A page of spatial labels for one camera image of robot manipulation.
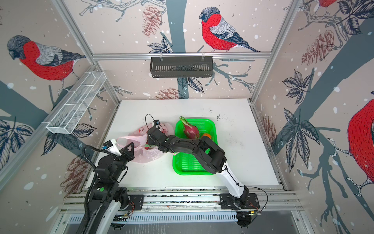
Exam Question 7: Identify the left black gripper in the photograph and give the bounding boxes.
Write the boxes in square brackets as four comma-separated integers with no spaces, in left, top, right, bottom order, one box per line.
[111,141,134,182]

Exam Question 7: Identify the pink plastic bag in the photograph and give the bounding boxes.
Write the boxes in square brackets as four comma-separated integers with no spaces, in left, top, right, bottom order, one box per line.
[116,124,163,163]

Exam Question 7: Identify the red green dragon fruit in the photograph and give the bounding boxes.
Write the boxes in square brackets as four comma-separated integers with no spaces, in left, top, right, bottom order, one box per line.
[179,116,200,140]

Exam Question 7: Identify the green plastic basket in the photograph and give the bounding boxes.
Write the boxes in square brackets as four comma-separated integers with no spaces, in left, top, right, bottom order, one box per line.
[171,118,219,176]

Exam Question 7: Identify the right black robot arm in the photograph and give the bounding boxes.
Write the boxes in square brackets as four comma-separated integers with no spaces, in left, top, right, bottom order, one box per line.
[147,127,249,210]

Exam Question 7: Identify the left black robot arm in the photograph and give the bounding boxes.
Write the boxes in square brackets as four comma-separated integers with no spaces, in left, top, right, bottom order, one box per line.
[77,142,135,234]

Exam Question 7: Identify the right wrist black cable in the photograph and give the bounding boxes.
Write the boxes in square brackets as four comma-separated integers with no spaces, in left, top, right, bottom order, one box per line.
[145,113,157,131]

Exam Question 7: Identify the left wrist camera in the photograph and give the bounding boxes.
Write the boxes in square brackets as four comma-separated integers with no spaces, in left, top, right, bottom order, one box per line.
[102,139,121,156]

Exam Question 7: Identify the left black corrugated cable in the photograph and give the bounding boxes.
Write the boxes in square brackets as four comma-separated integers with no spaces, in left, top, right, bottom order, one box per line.
[75,145,117,234]

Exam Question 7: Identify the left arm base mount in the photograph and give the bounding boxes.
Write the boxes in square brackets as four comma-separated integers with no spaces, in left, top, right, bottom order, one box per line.
[120,195,144,211]

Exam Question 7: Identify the aluminium rail base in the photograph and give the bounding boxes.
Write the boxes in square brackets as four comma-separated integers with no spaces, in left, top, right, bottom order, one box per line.
[59,187,304,224]

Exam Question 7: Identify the black hanging wall basket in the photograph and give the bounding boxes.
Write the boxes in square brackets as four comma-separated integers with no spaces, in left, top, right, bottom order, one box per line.
[150,56,213,78]

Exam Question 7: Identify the white wire mesh shelf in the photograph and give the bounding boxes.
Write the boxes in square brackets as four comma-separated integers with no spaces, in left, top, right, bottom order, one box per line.
[46,71,107,134]

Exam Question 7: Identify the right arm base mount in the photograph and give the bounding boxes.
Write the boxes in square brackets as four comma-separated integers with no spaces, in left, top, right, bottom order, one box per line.
[219,193,260,211]

